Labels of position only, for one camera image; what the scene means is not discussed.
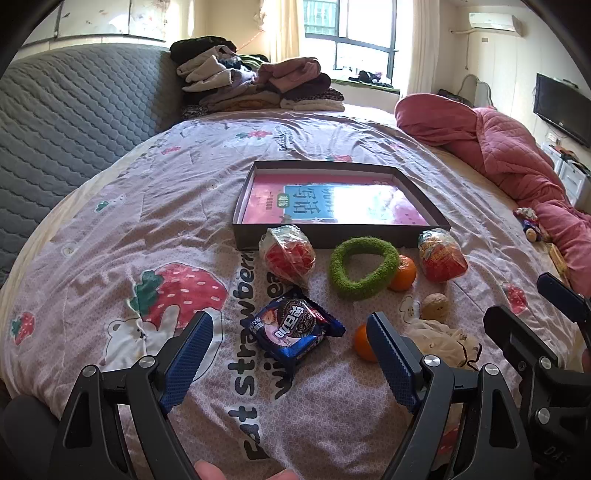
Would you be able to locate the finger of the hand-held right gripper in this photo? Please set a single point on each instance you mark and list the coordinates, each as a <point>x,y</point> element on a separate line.
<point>561,293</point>
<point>517,337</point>

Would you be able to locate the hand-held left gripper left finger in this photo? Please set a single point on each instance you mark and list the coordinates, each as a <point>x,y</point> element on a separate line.
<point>189,364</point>

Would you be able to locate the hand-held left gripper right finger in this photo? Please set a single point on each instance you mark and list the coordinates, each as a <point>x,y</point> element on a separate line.
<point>392,364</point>

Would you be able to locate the orange tangerine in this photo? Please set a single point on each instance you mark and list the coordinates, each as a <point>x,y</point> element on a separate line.
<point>364,346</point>
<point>405,274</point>

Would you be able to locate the brown walnut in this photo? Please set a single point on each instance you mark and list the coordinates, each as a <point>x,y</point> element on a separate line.
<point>435,308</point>

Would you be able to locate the blue cookie packet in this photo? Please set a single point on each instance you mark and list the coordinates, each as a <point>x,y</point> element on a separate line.
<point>291,330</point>

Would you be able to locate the clear bag of red snacks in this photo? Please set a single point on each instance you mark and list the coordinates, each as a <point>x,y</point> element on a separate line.
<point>286,256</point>
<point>441,258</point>

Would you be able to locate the dark shallow cardboard box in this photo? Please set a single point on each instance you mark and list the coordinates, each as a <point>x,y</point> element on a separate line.
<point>249,235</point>

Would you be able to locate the person's left hand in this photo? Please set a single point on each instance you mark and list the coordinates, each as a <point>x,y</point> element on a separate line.
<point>210,471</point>

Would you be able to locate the small colourful toy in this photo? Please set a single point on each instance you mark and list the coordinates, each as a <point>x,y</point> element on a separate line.
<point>528,221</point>

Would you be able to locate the white drawer cabinet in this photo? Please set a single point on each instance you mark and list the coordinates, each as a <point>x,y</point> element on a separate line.
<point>570,173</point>

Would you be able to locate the strawberry printed bed sheet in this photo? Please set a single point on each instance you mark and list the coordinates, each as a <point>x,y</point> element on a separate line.
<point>161,207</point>

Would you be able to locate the pink quilted blanket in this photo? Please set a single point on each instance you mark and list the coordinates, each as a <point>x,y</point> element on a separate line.
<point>485,138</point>

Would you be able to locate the white arched chair back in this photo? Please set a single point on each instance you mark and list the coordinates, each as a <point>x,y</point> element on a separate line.
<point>475,87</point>

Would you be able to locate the grey quilted headboard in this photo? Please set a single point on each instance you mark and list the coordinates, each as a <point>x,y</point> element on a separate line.
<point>69,138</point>

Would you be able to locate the white air conditioner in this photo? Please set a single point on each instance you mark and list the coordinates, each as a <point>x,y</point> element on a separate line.
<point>496,23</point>

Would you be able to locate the cream curtain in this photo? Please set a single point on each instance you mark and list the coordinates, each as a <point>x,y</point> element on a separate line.
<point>281,27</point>
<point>434,41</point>

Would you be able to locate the dark clothes on windowsill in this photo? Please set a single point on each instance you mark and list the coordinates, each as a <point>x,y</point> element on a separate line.
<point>369,77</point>

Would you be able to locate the pile of folded clothes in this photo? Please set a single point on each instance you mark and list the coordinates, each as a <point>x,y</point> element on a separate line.
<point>258,83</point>

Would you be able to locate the window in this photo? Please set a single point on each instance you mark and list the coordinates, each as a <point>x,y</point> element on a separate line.
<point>355,32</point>

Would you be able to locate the black wall television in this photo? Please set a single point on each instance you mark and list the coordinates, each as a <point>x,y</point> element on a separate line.
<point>561,108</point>

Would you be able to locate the painted wall panel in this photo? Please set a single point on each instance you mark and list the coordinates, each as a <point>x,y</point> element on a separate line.
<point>101,16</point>

